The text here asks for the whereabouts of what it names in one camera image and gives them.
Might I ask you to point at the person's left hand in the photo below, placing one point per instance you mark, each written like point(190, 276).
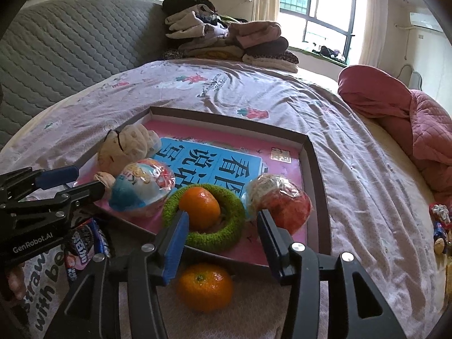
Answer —
point(17, 284)

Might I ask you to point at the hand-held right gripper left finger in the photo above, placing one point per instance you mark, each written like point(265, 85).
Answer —
point(174, 250)

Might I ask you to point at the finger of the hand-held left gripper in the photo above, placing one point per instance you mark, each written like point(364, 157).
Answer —
point(88, 191)
point(58, 177)

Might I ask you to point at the small blue wrapped snack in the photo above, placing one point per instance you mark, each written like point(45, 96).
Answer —
point(440, 232)

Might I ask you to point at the orange egg toy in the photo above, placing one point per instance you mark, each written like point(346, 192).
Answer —
point(282, 201)

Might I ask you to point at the blue cookie packet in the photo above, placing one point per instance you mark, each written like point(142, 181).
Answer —
point(83, 250)

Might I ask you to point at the beige plush toy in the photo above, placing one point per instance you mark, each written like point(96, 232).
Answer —
point(130, 144)

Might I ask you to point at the orange tangerine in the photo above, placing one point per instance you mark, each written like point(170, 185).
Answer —
point(204, 287)
point(199, 206)

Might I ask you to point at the grey quilted headboard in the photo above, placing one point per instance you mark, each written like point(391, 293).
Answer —
point(70, 49)

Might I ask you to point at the small toy figures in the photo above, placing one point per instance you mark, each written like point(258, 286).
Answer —
point(439, 213)

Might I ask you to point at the lilac printed bed sheet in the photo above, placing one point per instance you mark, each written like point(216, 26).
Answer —
point(353, 183)

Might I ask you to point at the pink cardboard tray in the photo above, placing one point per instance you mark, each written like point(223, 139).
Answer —
point(289, 174)

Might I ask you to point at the pink quilted blanket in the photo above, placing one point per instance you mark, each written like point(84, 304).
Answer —
point(416, 120)

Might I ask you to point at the dark cloth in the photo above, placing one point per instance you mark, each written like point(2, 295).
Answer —
point(330, 52)

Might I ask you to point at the small brown figurine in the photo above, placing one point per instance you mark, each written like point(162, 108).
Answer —
point(442, 246)

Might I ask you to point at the white air conditioner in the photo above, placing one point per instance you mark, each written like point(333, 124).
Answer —
point(425, 21)

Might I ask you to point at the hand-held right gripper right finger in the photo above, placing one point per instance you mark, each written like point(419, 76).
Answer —
point(270, 243)

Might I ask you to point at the window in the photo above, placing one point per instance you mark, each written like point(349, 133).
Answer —
point(317, 3)

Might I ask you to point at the blue egg toy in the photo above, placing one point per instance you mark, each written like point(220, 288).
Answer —
point(137, 190)

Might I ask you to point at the pile of folded clothes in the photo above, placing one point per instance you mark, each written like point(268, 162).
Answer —
point(229, 39)

